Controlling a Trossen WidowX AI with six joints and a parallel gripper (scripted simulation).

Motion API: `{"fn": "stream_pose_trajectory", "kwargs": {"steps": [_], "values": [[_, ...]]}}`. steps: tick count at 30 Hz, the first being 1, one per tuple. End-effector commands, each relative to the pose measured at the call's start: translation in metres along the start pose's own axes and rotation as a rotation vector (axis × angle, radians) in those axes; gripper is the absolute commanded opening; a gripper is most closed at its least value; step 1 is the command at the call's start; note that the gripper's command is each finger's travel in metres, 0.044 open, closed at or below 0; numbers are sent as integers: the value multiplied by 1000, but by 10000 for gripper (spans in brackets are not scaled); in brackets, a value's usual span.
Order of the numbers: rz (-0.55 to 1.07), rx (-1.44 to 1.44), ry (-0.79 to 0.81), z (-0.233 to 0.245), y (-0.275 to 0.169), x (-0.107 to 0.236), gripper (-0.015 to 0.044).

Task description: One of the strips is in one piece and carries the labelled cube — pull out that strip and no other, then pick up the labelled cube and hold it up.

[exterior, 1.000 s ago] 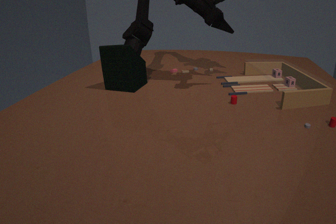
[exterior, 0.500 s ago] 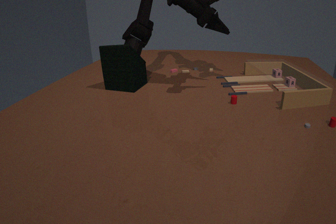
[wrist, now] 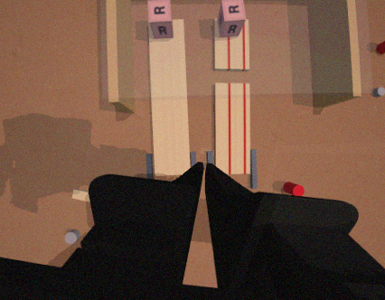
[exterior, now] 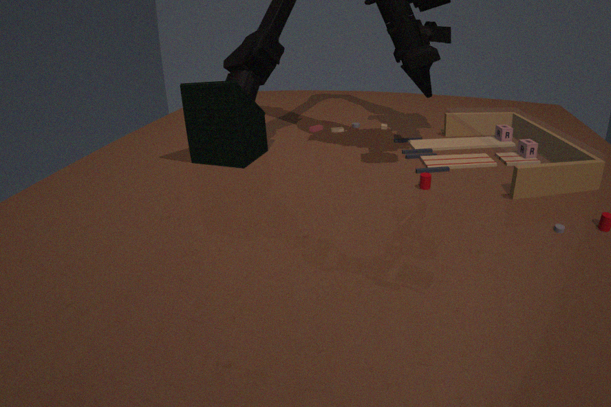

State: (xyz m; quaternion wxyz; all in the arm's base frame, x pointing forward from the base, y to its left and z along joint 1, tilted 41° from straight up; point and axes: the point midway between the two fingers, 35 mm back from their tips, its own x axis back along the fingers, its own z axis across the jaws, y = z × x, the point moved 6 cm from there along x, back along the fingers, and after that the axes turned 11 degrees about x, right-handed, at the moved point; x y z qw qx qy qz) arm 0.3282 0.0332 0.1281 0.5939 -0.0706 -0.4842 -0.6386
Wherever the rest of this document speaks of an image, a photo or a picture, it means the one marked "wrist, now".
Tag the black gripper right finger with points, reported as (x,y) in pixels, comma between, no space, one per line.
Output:
(237,218)

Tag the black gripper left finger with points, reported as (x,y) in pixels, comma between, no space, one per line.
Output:
(174,204)

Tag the tan rectangular block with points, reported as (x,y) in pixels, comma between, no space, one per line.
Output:
(82,195)

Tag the grey cylinder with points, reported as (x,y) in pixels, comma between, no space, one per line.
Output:
(72,236)

